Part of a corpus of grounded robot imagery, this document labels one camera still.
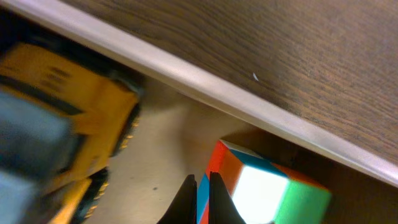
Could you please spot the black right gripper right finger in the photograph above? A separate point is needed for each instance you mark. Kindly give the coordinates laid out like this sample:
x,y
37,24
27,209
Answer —
x,y
221,206

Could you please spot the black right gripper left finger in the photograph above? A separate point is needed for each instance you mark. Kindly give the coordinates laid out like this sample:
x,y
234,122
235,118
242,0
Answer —
x,y
183,208

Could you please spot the colourful puzzle cube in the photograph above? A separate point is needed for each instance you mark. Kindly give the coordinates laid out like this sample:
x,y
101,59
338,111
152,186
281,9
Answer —
x,y
262,191

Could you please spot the yellow grey toy truck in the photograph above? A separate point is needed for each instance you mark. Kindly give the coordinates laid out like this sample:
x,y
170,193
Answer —
x,y
65,112

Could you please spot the pink cardboard box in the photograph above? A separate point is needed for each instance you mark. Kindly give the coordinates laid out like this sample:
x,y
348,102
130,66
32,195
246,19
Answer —
x,y
321,74

